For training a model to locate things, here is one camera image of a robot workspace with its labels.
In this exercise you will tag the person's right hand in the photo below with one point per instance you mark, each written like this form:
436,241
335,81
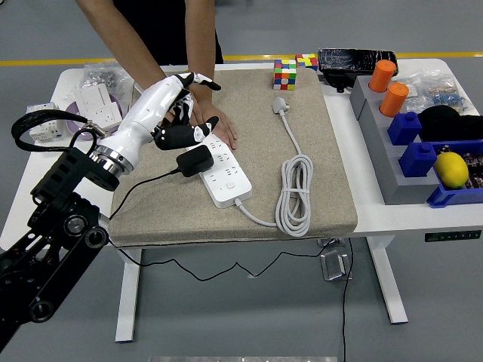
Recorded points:
170,120

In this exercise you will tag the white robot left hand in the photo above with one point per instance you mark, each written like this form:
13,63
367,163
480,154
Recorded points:
143,113

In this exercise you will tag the person's left hand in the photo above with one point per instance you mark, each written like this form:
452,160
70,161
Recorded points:
224,128

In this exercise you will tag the black plug adapter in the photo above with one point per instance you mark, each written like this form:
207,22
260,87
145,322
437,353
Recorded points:
194,160

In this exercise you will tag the white power strip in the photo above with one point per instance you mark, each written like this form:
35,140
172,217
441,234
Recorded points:
226,192

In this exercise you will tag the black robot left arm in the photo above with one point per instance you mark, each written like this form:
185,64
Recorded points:
64,177

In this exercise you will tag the person's left forearm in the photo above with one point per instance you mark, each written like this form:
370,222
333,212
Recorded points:
202,41

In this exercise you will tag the person's right forearm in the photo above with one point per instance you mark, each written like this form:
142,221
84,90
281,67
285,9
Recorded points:
117,34

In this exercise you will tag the grey-brown fabric mat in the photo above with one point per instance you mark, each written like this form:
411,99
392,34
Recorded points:
256,158

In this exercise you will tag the clear bag of screws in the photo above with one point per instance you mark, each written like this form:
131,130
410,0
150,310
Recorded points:
100,73

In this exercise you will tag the large colourful puzzle cube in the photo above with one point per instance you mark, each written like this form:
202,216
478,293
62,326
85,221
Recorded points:
285,75

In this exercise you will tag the person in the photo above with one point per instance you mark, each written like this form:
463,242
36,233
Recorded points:
162,30

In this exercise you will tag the white circuit breaker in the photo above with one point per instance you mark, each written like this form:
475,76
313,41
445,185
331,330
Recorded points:
41,132

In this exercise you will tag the small colourful puzzle cube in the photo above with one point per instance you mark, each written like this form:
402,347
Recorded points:
306,61

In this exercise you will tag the black film-wrapped box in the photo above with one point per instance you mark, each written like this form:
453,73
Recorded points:
347,60

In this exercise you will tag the grey stepped block holder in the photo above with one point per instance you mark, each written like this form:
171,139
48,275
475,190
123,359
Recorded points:
381,151

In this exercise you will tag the orange cylinder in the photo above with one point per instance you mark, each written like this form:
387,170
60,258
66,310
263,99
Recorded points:
382,75
394,100

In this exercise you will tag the white table leg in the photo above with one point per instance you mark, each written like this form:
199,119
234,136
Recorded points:
128,294
388,283

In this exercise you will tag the blue plastic block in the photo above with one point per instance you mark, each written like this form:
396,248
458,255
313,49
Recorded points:
417,160
404,130

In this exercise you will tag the clear bag of components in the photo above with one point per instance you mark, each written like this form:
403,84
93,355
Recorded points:
441,92

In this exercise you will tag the black cloth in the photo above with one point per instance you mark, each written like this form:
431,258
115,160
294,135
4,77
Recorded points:
449,122

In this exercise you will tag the yellow lemon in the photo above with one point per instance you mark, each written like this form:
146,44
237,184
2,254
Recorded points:
451,169

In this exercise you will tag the blue plastic bin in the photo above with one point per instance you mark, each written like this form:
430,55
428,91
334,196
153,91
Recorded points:
453,198

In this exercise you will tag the black desk control panel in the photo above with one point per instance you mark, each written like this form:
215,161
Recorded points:
453,236

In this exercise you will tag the dark circuit boards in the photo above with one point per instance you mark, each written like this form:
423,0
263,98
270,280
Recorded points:
476,166

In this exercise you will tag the white wall switch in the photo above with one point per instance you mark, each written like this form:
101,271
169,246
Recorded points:
138,89

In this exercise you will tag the white wall socket panel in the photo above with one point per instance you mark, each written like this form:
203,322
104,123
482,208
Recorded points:
103,115

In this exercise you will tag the white blank switch panel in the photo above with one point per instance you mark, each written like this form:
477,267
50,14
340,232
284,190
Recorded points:
92,100

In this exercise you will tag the black mount bracket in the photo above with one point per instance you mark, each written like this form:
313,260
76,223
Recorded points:
337,81

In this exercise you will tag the small clear metal bracket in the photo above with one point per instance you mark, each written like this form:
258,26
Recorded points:
331,242

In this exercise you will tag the large clear metal bracket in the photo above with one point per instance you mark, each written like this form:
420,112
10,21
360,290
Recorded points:
334,265

